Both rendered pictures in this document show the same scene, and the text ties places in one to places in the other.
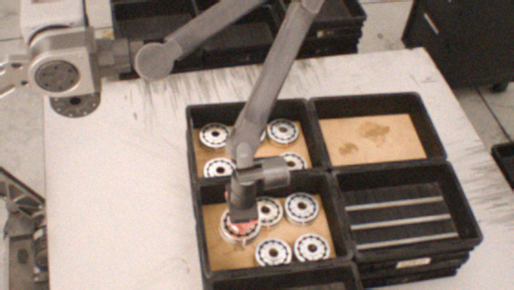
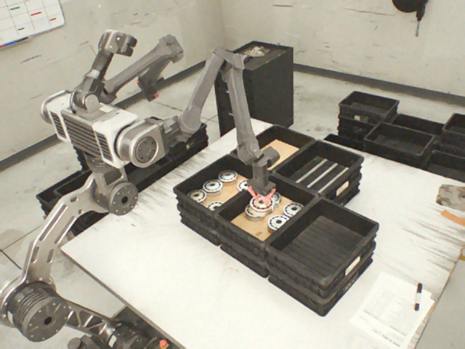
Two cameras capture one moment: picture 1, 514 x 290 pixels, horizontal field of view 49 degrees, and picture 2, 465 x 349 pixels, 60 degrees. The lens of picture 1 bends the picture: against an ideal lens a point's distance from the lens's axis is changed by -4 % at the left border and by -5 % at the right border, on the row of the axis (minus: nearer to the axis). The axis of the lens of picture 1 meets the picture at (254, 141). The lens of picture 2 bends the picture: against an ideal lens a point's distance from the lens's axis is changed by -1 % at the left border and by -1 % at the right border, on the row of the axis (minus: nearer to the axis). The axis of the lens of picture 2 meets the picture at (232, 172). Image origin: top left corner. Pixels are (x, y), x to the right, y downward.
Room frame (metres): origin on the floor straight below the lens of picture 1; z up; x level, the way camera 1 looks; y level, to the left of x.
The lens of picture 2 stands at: (-0.33, 0.70, 2.13)
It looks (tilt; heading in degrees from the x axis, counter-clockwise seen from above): 35 degrees down; 333
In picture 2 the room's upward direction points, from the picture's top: 6 degrees counter-clockwise
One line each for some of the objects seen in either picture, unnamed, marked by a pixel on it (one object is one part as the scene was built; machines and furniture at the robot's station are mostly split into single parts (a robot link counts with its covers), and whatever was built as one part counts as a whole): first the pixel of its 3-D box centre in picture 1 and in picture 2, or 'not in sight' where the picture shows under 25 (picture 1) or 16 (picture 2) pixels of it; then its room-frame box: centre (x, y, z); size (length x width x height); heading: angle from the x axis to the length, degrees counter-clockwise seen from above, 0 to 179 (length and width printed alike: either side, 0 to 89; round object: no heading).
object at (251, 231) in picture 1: (240, 222); (262, 203); (0.77, 0.01, 1.04); 0.10 x 0.10 x 0.01
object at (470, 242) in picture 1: (405, 207); (318, 166); (0.97, -0.46, 0.92); 0.40 x 0.30 x 0.02; 105
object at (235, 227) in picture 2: (271, 222); (267, 206); (0.87, -0.07, 0.92); 0.40 x 0.30 x 0.02; 105
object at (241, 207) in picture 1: (242, 195); (260, 179); (0.77, 0.01, 1.17); 0.10 x 0.07 x 0.07; 15
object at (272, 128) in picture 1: (283, 130); (227, 175); (1.26, -0.09, 0.86); 0.10 x 0.10 x 0.01
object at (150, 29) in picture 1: (157, 53); (99, 208); (2.08, 0.52, 0.37); 0.40 x 0.30 x 0.45; 110
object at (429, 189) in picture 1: (400, 217); (318, 174); (0.97, -0.46, 0.87); 0.40 x 0.30 x 0.11; 105
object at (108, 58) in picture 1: (109, 57); (163, 131); (0.88, 0.32, 1.45); 0.09 x 0.08 x 0.12; 20
